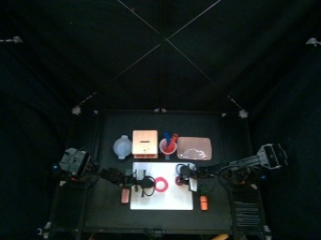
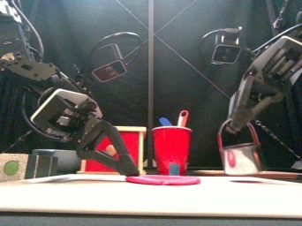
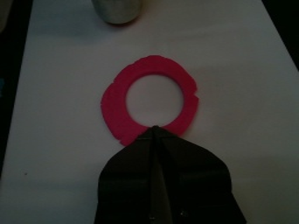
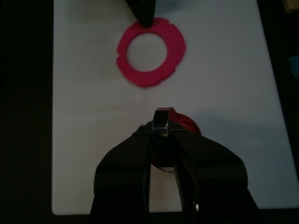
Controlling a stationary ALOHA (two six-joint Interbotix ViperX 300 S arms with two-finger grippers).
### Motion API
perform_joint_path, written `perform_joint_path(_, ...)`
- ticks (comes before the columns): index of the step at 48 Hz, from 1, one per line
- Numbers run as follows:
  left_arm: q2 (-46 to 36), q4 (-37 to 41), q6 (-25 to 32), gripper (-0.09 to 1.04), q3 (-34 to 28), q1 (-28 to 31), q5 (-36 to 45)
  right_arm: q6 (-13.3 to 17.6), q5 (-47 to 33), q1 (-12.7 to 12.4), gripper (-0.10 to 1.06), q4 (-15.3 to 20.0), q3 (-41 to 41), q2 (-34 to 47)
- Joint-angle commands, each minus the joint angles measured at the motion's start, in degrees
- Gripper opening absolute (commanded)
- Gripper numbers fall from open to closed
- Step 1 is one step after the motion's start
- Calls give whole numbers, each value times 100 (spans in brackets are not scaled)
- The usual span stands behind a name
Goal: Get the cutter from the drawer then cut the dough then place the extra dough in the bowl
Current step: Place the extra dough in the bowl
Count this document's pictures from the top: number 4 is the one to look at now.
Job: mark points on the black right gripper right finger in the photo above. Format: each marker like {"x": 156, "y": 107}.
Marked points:
{"x": 218, "y": 186}

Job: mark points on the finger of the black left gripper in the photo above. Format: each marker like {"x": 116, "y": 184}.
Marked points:
{"x": 136, "y": 7}
{"x": 148, "y": 11}

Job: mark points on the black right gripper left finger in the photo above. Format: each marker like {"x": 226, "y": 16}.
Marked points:
{"x": 120, "y": 180}

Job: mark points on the red dough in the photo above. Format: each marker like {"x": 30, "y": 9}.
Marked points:
{"x": 175, "y": 43}

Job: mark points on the white cutting board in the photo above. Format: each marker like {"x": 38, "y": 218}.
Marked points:
{"x": 98, "y": 93}

